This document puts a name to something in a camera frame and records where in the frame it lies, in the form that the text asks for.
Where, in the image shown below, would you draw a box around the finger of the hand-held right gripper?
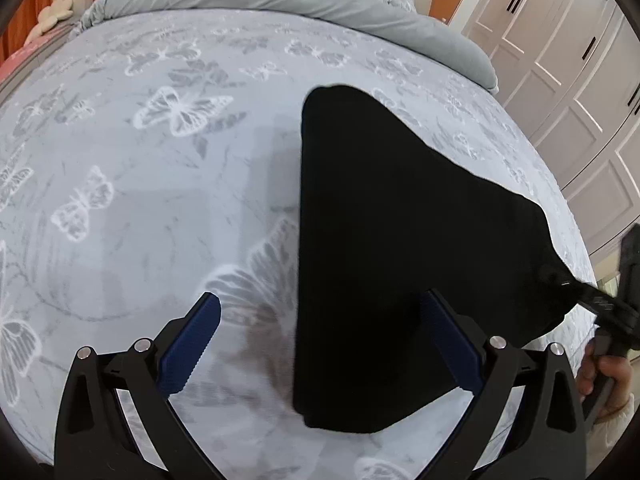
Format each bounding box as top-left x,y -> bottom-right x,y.
540,265 -> 617,318

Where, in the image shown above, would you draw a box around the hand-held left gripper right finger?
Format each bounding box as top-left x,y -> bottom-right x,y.
419,287 -> 588,480

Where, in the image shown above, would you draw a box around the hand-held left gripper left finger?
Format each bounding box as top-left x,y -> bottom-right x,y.
54,290 -> 222,480

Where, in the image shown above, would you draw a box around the black pants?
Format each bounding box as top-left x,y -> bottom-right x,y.
291,85 -> 581,433

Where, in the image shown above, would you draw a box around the person's right forearm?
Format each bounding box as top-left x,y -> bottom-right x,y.
595,394 -> 639,442

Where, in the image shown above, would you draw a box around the person's right hand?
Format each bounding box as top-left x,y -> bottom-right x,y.
577,341 -> 634,410

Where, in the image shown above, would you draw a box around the bed with butterfly print sheet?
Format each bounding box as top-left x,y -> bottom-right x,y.
0,7 -> 601,480

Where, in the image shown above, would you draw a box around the white wardrobe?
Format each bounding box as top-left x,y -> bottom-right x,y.
457,0 -> 640,261

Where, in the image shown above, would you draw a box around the pink bench cover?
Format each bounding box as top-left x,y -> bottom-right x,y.
0,35 -> 43,83

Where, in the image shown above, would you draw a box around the white flower plush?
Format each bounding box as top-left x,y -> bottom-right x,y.
25,0 -> 75,43

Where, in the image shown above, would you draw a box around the grey duvet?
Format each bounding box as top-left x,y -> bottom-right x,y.
67,0 -> 501,93

